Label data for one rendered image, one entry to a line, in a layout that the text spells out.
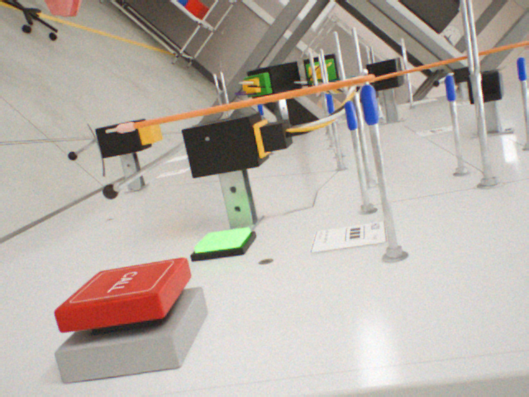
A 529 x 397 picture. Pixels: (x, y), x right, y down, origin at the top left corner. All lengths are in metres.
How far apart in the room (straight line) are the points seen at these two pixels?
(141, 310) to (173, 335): 0.02
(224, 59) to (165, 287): 8.20
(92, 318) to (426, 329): 0.14
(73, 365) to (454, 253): 0.20
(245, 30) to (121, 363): 8.18
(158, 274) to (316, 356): 0.09
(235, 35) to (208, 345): 8.20
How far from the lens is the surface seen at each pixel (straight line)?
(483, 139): 0.46
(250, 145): 0.43
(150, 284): 0.26
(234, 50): 8.40
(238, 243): 0.39
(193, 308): 0.28
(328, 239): 0.38
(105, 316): 0.26
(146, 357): 0.26
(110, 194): 0.50
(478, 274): 0.30
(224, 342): 0.27
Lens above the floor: 1.24
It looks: 14 degrees down
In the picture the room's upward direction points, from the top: 39 degrees clockwise
